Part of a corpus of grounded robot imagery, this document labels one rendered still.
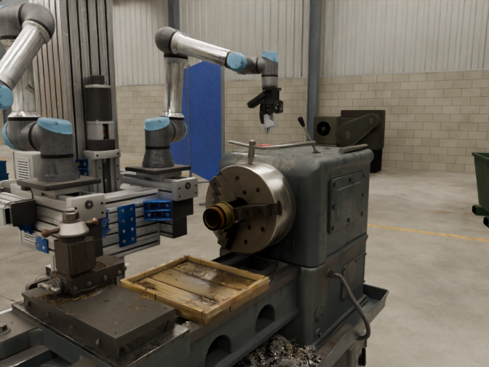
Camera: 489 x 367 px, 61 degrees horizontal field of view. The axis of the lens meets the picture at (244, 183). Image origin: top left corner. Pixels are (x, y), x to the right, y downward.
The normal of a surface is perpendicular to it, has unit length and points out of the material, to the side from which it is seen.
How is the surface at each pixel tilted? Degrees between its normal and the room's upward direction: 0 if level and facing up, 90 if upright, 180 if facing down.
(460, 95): 90
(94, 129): 90
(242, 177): 90
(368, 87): 90
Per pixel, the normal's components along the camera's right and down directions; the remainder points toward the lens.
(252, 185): -0.60, 0.14
